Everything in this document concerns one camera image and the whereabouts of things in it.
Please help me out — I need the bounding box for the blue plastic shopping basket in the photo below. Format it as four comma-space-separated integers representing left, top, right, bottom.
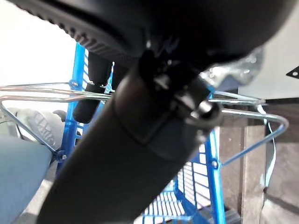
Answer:
0, 42, 289, 224

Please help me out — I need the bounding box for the white shelf end panel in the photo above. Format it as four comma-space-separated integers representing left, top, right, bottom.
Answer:
237, 14, 299, 105

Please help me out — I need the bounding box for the shiny plastic wall sheet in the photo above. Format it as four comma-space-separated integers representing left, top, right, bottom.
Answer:
199, 45, 266, 88

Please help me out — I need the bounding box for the white curved floor cable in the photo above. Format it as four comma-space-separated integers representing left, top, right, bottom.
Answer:
256, 104, 278, 189

